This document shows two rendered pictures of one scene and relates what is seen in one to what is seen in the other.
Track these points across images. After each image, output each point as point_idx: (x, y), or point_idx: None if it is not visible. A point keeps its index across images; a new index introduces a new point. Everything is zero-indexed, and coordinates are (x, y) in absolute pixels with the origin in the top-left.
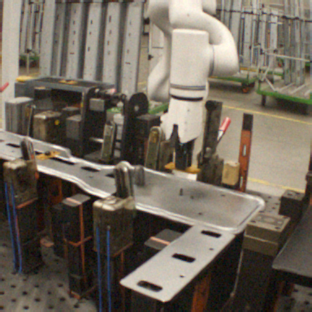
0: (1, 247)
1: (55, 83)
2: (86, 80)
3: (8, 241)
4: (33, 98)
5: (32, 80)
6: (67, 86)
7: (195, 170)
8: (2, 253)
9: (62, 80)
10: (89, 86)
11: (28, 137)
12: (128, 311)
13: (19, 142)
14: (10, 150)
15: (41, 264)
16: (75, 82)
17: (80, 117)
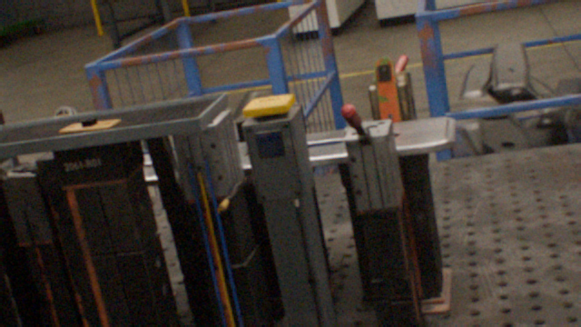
0: (182, 278)
1: (121, 117)
2: (40, 139)
3: (180, 287)
4: (253, 177)
5: (193, 97)
6: (67, 118)
7: None
8: (170, 274)
9: (112, 123)
10: (14, 134)
11: (60, 107)
12: None
13: (74, 111)
14: (149, 158)
15: None
16: (64, 130)
17: (27, 165)
